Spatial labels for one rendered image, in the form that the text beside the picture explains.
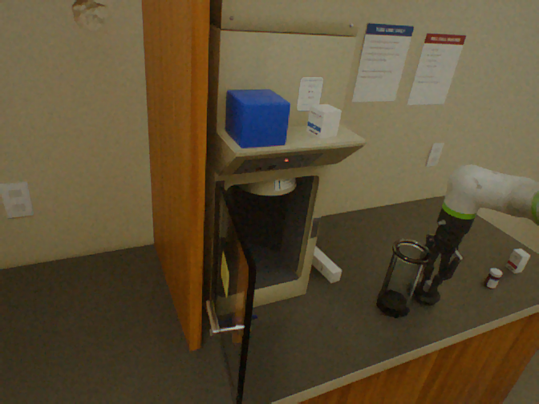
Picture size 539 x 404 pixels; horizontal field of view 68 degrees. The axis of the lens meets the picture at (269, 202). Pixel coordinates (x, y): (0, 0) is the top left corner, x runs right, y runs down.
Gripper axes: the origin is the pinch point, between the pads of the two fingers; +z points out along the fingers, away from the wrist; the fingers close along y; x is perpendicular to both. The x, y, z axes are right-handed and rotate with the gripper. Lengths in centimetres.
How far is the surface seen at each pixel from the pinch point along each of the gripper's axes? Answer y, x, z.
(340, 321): -0.7, -32.7, 7.8
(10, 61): -57, -109, -54
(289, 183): -17, -47, -32
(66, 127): -57, -99, -36
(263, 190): -17, -55, -31
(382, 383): 12.9, -22.4, 24.3
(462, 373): 12.8, 18.8, 39.3
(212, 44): -18, -69, -66
